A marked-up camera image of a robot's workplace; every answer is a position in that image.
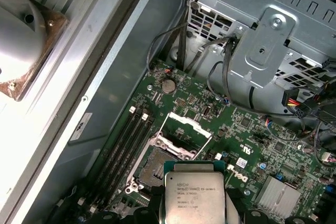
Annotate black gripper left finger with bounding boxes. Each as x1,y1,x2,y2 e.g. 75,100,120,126
86,186,165,224

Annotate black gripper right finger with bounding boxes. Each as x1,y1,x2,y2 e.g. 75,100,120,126
225,187,326,224

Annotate CPU with silver top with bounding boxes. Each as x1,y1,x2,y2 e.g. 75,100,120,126
163,159,226,224

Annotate metal socket cover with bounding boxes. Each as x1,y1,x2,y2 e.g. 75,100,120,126
156,111,213,158

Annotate CPU socket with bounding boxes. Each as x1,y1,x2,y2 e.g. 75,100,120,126
125,132,198,201

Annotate RAM slot black clips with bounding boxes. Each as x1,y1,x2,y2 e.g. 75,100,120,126
96,116,155,216
81,110,142,209

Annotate RAM slot white clips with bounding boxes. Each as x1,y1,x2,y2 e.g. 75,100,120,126
75,105,137,205
88,113,148,213

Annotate silver chipset heatsink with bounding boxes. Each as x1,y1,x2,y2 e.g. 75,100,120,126
255,175,302,219

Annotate green motherboard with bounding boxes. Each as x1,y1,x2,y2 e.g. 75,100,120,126
62,60,336,224

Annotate coin cell battery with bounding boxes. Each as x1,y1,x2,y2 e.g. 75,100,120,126
160,79,176,94

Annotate black power connector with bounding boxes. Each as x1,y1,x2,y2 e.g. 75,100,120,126
280,89,305,114

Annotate black PC case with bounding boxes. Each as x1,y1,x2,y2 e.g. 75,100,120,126
0,0,336,224

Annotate metal drive cage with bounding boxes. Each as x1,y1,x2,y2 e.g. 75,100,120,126
187,0,336,96

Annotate white wall sticker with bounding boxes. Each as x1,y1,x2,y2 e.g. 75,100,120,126
67,112,93,145

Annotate brown square base plate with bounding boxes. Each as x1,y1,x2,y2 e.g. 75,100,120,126
0,6,69,101

